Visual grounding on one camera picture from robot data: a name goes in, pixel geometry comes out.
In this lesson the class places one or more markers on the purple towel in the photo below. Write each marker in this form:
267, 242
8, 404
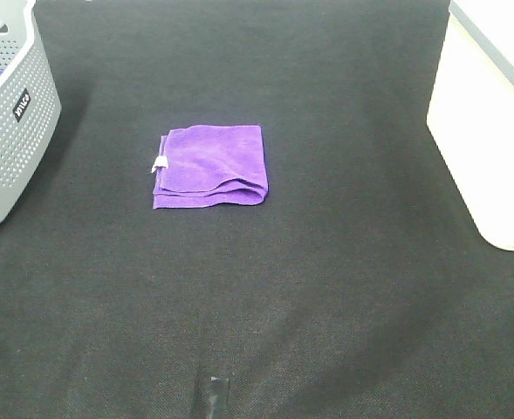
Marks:
202, 166

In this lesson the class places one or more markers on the black table cloth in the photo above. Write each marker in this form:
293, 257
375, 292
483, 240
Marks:
359, 288

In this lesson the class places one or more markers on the white plastic bin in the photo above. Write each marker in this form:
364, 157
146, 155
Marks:
471, 113

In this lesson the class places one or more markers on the grey perforated laundry basket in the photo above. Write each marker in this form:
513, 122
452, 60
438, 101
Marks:
29, 101

